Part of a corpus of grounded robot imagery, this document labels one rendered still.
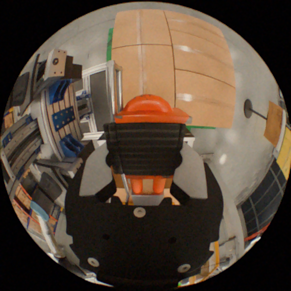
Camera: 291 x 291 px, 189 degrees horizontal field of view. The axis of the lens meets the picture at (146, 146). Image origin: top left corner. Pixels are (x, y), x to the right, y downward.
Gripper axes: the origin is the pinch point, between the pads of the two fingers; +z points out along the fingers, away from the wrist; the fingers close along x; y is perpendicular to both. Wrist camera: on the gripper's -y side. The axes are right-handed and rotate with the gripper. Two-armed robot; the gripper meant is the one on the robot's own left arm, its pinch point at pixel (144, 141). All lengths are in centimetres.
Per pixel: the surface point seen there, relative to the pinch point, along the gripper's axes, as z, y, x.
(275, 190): -133, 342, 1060
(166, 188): 13.8, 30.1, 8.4
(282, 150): 21, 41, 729
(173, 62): 54, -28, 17
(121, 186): 14.5, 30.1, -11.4
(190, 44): 54, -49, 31
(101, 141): 47, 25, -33
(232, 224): -16, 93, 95
